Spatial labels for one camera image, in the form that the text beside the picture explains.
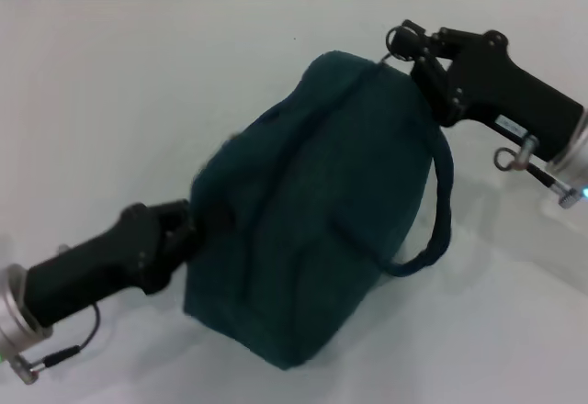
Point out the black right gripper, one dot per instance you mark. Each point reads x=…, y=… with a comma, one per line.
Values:
x=505, y=87

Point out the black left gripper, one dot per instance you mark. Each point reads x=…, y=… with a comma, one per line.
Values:
x=101, y=266

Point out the dark teal insulated lunch bag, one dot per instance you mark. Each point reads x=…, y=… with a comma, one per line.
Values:
x=312, y=211

